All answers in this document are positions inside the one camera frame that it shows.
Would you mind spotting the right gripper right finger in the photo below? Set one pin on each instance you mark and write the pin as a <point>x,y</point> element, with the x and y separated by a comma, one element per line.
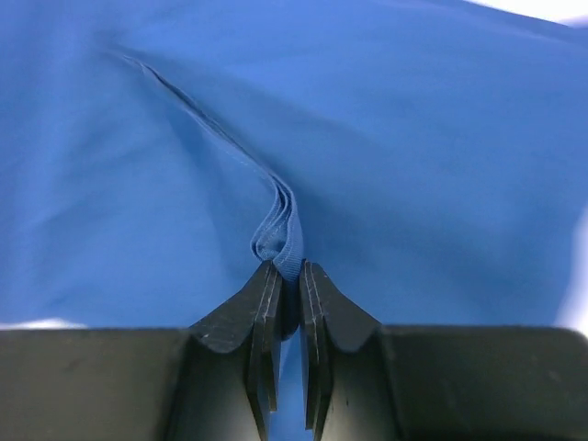
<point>366,380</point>

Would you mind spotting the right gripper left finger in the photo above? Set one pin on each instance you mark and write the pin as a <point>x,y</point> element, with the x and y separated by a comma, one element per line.
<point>214,380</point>

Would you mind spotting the blue surgical wrap cloth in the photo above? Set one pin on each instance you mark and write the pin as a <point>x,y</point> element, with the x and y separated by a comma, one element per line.
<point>429,156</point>

